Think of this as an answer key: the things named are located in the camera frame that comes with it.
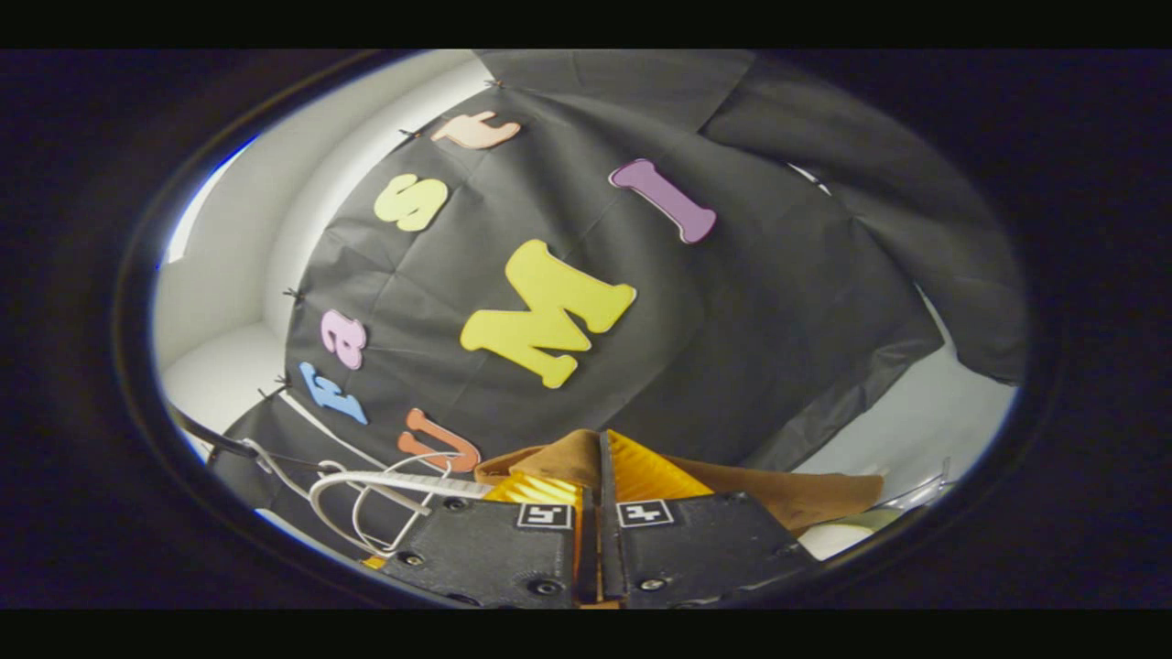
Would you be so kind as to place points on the black clothes rack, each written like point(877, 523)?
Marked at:
point(229, 447)

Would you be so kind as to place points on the white clothes hanger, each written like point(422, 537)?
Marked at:
point(403, 502)
point(412, 480)

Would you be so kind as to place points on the black backdrop cloth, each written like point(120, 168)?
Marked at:
point(732, 320)

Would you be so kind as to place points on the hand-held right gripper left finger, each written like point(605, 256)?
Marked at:
point(494, 558)

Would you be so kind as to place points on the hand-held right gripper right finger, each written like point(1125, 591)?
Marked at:
point(696, 549)

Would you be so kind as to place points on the brown jacket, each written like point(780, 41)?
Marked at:
point(787, 499)

